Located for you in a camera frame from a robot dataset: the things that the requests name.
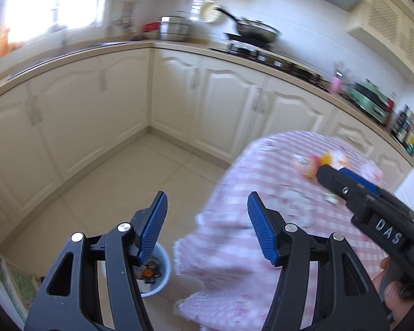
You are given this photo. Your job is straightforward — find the dark snack wrapper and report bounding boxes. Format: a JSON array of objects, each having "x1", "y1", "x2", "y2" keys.
[{"x1": 135, "y1": 258, "x2": 162, "y2": 285}]

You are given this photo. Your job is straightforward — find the pink checked tablecloth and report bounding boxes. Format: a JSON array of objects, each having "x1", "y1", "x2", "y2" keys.
[{"x1": 174, "y1": 132, "x2": 388, "y2": 330}]

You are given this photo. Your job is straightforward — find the red bowl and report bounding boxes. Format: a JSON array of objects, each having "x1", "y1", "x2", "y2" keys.
[{"x1": 143, "y1": 22, "x2": 160, "y2": 34}]

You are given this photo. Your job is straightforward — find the black wok with lid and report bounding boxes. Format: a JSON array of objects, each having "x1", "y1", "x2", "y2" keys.
[{"x1": 214, "y1": 6, "x2": 281, "y2": 43}]

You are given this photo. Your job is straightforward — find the red cap sauce bottle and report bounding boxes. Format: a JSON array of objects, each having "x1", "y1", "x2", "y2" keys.
[{"x1": 384, "y1": 91, "x2": 396, "y2": 127}]

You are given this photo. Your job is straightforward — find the white orange plastic bag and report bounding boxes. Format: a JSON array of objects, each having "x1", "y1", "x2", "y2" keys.
[{"x1": 330, "y1": 150, "x2": 351, "y2": 170}]

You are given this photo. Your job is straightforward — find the cream perforated colander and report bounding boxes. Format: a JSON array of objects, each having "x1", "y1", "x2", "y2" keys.
[{"x1": 200, "y1": 0, "x2": 221, "y2": 23}]

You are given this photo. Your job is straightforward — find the yellow pink candy wrapper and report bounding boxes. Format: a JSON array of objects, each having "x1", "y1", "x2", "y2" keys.
[{"x1": 293, "y1": 152, "x2": 332, "y2": 178}]

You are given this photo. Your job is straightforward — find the steel sink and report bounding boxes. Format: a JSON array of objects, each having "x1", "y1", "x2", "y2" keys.
[{"x1": 6, "y1": 41, "x2": 126, "y2": 80}]

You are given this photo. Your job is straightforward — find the person's right hand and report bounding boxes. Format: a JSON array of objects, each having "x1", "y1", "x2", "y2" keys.
[{"x1": 372, "y1": 256, "x2": 413, "y2": 328}]

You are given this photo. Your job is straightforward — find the green electric cooker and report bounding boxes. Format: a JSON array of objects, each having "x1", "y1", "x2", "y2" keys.
[{"x1": 347, "y1": 79, "x2": 390, "y2": 126}]

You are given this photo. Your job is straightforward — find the steel steamer pot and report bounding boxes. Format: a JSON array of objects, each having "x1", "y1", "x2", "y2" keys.
[{"x1": 159, "y1": 16, "x2": 192, "y2": 42}]

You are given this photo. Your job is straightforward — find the dark glass bottle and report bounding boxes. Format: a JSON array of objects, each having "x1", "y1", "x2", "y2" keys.
[{"x1": 391, "y1": 105, "x2": 409, "y2": 140}]

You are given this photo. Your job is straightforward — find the pink utensil cup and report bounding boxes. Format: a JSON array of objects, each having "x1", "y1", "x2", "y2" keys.
[{"x1": 330, "y1": 61, "x2": 346, "y2": 94}]

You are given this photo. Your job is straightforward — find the cream lower cabinets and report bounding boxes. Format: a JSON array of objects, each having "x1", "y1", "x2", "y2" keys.
[{"x1": 0, "y1": 42, "x2": 414, "y2": 245}]

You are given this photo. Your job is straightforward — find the wall utensil rack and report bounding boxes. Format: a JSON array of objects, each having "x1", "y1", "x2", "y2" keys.
[{"x1": 105, "y1": 0, "x2": 146, "y2": 38}]

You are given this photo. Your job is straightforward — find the black gas stove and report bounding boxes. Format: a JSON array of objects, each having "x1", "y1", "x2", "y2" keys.
[{"x1": 209, "y1": 40, "x2": 329, "y2": 91}]

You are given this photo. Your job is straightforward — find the kitchen window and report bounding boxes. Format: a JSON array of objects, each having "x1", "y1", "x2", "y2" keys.
[{"x1": 0, "y1": 0, "x2": 106, "y2": 55}]

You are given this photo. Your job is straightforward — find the blue trash bucket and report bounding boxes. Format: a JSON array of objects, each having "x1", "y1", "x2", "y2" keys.
[{"x1": 128, "y1": 243, "x2": 171, "y2": 298}]

